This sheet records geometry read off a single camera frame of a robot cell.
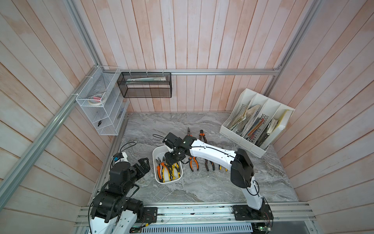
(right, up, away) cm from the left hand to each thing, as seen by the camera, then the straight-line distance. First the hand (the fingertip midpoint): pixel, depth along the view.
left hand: (142, 165), depth 70 cm
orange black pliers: (+34, -5, +20) cm, 40 cm away
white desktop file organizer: (+72, +22, +32) cm, 82 cm away
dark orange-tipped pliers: (+34, +13, +35) cm, 51 cm away
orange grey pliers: (+24, +14, +36) cm, 46 cm away
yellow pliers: (+14, -8, +17) cm, 23 cm away
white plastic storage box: (+4, +3, +21) cm, 22 cm away
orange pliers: (+5, -7, +18) cm, 19 cm away
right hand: (+12, -1, +13) cm, 17 cm away
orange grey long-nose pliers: (+28, -3, +22) cm, 36 cm away
